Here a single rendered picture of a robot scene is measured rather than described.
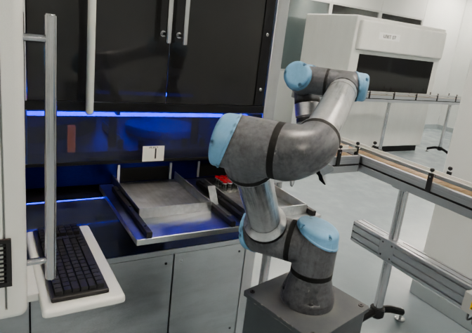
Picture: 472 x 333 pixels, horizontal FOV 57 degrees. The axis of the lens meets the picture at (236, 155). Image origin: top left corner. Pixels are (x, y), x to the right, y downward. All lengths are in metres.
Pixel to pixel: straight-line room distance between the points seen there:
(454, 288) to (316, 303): 1.13
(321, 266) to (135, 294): 0.95
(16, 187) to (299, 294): 0.74
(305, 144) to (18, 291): 0.72
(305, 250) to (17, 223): 0.69
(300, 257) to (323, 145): 0.43
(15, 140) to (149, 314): 1.19
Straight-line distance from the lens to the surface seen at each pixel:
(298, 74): 1.18
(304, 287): 1.22
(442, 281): 2.30
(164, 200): 1.60
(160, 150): 1.68
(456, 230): 2.92
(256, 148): 0.83
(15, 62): 0.97
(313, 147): 0.83
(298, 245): 1.18
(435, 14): 10.14
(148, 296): 1.95
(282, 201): 1.72
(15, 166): 1.02
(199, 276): 2.00
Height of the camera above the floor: 1.48
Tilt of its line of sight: 15 degrees down
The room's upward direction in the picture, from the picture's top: 7 degrees clockwise
